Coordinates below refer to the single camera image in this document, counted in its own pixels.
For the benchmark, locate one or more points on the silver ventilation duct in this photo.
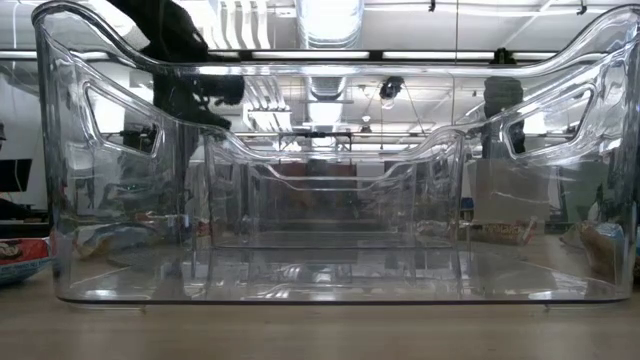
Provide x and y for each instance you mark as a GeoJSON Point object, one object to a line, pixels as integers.
{"type": "Point", "coordinates": [330, 22]}

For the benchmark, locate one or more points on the clear plastic bin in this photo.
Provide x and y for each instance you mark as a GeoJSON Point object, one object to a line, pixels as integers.
{"type": "Point", "coordinates": [340, 200]}
{"type": "Point", "coordinates": [300, 225]}
{"type": "Point", "coordinates": [320, 285]}

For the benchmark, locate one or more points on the light blue granola bar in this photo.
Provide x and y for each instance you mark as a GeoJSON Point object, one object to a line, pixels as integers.
{"type": "Point", "coordinates": [600, 247]}

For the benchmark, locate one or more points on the white blue granola bar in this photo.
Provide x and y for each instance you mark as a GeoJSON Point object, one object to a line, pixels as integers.
{"type": "Point", "coordinates": [120, 237]}

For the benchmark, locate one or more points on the black monitor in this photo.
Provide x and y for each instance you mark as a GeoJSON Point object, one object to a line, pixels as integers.
{"type": "Point", "coordinates": [15, 175]}

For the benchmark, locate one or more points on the red wrapper granola bar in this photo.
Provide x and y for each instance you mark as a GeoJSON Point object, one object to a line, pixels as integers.
{"type": "Point", "coordinates": [505, 233]}
{"type": "Point", "coordinates": [20, 252]}

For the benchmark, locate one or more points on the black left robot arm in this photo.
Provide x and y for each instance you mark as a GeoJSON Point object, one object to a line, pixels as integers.
{"type": "Point", "coordinates": [170, 35]}

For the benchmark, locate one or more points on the white ceiling strip light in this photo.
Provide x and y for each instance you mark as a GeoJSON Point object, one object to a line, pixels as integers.
{"type": "Point", "coordinates": [310, 55]}
{"type": "Point", "coordinates": [437, 55]}

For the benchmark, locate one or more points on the black ceiling spotlight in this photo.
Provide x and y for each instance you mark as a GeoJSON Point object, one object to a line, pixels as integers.
{"type": "Point", "coordinates": [391, 87]}

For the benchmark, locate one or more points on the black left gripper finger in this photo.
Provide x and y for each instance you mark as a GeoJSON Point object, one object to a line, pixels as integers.
{"type": "Point", "coordinates": [212, 120]}

